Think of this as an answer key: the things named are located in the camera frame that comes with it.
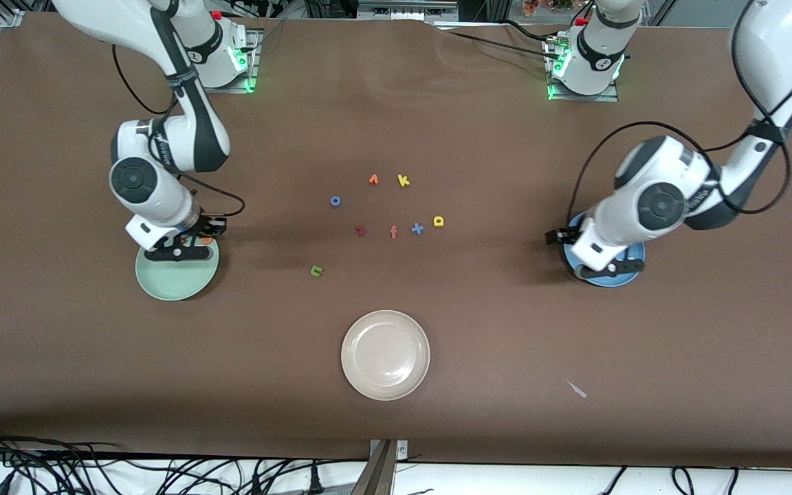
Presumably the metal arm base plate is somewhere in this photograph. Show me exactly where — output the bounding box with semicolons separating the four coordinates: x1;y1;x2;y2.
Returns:
547;34;620;104
184;29;260;94

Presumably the aluminium profile bar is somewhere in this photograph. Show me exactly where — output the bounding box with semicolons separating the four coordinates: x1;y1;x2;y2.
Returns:
351;441;398;495

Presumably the black table cable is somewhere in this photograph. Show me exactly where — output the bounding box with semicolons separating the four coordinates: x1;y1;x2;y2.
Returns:
499;19;555;43
448;29;558;56

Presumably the metal table clamp bracket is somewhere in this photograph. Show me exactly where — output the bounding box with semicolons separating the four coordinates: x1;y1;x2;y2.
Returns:
369;439;409;463

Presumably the beige plate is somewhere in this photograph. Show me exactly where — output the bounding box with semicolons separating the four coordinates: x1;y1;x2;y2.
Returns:
340;309;431;402

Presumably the grey device box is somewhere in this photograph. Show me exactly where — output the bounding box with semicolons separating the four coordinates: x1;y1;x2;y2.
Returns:
357;0;459;21

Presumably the colorful object pile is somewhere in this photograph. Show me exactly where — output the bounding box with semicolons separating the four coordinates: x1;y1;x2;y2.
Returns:
523;0;575;16

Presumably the blue plate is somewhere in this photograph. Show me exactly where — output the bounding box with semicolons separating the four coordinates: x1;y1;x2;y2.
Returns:
564;212;646;288

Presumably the light green plate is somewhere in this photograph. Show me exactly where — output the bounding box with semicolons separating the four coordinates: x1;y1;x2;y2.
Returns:
135;234;220;302

